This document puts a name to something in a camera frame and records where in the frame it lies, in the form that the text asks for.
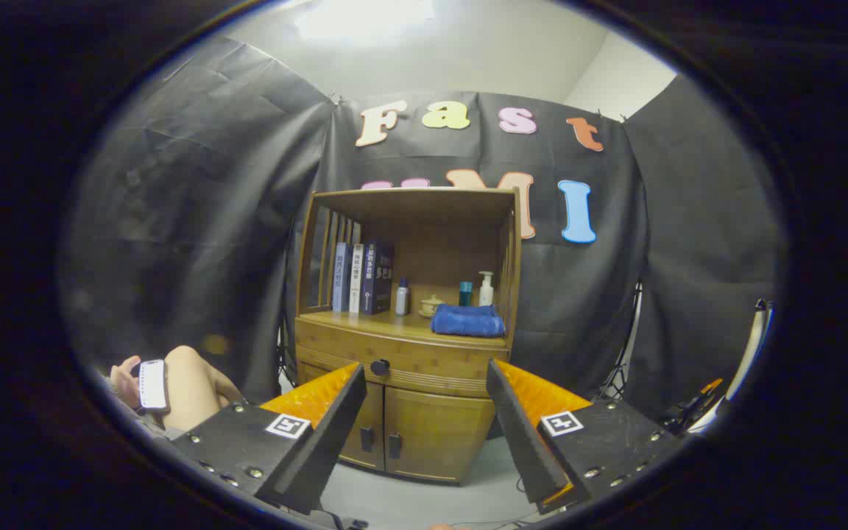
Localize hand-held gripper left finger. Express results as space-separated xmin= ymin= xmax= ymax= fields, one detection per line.
xmin=171 ymin=362 xmax=368 ymax=515

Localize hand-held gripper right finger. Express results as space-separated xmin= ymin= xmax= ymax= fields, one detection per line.
xmin=486 ymin=359 xmax=686 ymax=515

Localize white smartphone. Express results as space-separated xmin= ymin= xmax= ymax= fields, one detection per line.
xmin=137 ymin=359 xmax=169 ymax=413

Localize wooden cabinet door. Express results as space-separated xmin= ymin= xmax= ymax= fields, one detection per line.
xmin=384 ymin=386 xmax=497 ymax=483
xmin=297 ymin=364 xmax=386 ymax=472

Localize wooden countertop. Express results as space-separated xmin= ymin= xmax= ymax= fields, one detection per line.
xmin=306 ymin=309 xmax=507 ymax=347

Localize wooden cabinet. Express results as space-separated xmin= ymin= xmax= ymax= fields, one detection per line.
xmin=294 ymin=187 xmax=522 ymax=487

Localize folded blue towel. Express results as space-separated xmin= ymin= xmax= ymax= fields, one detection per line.
xmin=431 ymin=304 xmax=506 ymax=339

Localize backdrop stand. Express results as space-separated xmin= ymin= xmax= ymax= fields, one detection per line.
xmin=601 ymin=283 xmax=643 ymax=402

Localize light blue book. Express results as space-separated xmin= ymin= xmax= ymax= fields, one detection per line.
xmin=332 ymin=241 xmax=351 ymax=313

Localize white book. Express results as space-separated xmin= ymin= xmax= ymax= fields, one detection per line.
xmin=349 ymin=244 xmax=364 ymax=315

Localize dark blue book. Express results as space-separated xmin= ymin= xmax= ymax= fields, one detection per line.
xmin=360 ymin=241 xmax=395 ymax=316

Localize black device with orange tip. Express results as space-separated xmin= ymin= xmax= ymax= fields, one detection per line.
xmin=663 ymin=378 xmax=727 ymax=435

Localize black backdrop cloth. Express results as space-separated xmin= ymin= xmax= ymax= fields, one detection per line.
xmin=60 ymin=37 xmax=789 ymax=435

